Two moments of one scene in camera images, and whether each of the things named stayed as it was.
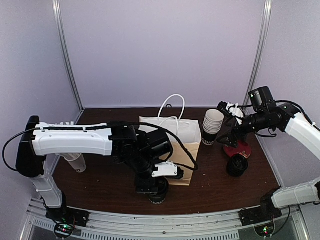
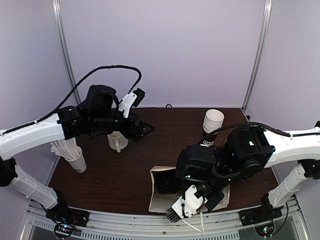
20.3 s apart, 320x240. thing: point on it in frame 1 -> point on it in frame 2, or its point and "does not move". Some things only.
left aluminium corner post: [57, 9] does not move
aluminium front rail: [220, 225] does not move
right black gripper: [234, 128] -> [212, 205]
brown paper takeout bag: [185, 135] -> [166, 189]
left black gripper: [143, 186] -> [137, 136]
